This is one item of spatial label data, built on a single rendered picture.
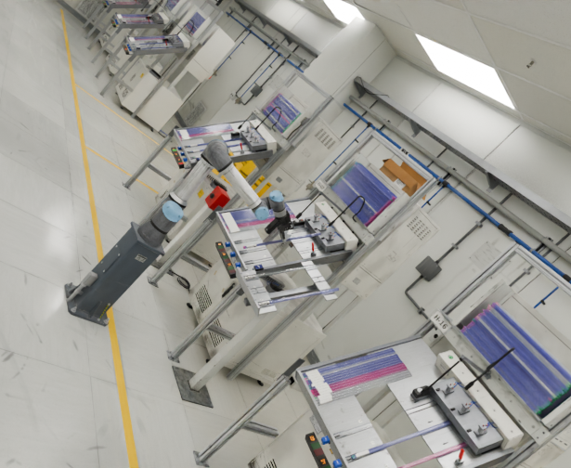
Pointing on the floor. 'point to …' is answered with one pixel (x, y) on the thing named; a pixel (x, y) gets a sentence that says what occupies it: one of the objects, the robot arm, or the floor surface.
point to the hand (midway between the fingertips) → (282, 240)
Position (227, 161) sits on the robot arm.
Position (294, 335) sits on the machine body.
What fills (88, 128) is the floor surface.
